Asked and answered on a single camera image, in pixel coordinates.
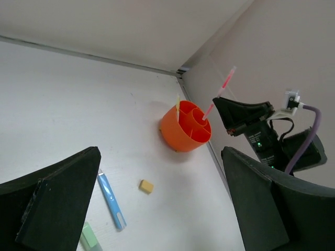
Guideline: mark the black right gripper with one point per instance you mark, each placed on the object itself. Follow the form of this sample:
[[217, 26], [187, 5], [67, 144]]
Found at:
[[250, 120]]

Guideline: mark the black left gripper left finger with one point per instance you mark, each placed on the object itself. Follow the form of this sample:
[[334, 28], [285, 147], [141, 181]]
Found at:
[[46, 209]]

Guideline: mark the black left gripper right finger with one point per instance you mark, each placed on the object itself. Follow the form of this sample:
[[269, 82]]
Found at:
[[277, 211]]

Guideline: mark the pink highlighter pen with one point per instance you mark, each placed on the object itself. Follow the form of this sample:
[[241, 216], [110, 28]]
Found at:
[[220, 92]]

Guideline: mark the thin yellow highlighter pen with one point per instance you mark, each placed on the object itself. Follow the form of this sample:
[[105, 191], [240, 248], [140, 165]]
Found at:
[[177, 106]]

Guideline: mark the orange round organizer container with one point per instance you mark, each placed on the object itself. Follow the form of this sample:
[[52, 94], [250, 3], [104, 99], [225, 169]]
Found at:
[[185, 130]]

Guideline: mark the green highlighter marker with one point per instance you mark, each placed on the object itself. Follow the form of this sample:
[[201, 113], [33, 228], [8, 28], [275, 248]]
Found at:
[[88, 239]]

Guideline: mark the blue utility knife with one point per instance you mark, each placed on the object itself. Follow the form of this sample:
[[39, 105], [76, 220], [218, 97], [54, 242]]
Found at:
[[111, 201]]

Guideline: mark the tan eraser block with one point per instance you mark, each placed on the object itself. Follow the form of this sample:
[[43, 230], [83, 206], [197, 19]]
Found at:
[[146, 186]]

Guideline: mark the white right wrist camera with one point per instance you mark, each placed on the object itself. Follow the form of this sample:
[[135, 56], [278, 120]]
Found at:
[[289, 106]]

